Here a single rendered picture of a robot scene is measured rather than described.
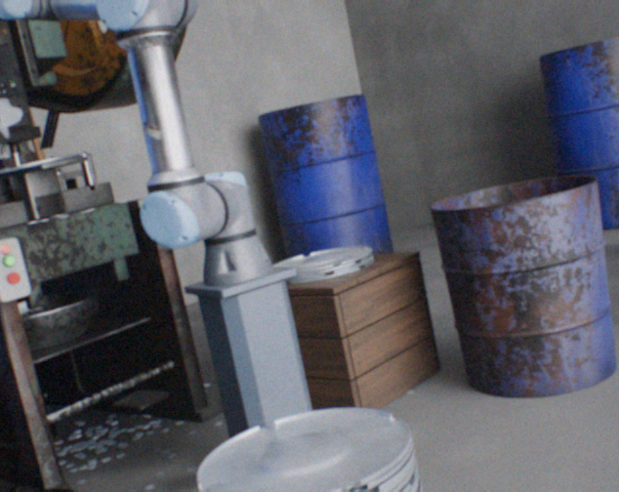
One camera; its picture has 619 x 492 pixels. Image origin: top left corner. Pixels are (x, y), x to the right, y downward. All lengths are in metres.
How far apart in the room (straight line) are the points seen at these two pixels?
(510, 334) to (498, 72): 3.14
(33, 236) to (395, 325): 0.95
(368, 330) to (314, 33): 3.38
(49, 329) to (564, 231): 1.32
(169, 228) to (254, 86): 3.16
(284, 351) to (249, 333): 0.10
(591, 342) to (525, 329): 0.17
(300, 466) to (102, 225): 1.26
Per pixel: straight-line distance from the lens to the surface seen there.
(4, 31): 2.31
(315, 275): 2.06
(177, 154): 1.57
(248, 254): 1.68
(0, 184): 2.26
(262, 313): 1.68
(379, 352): 2.08
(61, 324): 2.20
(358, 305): 2.01
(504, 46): 4.92
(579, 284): 1.97
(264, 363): 1.70
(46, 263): 2.08
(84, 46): 2.57
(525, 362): 1.99
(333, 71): 5.26
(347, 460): 1.05
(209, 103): 4.41
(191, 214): 1.55
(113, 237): 2.19
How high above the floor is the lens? 0.72
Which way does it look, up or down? 8 degrees down
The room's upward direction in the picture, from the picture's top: 11 degrees counter-clockwise
